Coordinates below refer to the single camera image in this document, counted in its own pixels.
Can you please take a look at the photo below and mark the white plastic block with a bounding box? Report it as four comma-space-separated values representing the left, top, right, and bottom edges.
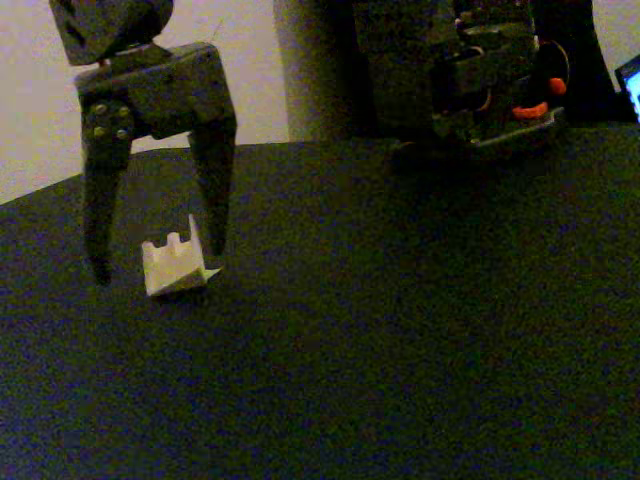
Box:
141, 213, 209, 298

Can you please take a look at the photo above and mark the dark desk mat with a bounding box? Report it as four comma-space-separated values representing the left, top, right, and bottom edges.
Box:
0, 122, 640, 480

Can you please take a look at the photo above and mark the black office chair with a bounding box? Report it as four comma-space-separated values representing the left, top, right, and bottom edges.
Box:
529, 0, 624, 124

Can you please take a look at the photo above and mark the laptop screen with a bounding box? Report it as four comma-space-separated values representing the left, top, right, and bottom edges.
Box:
614, 53, 640, 124

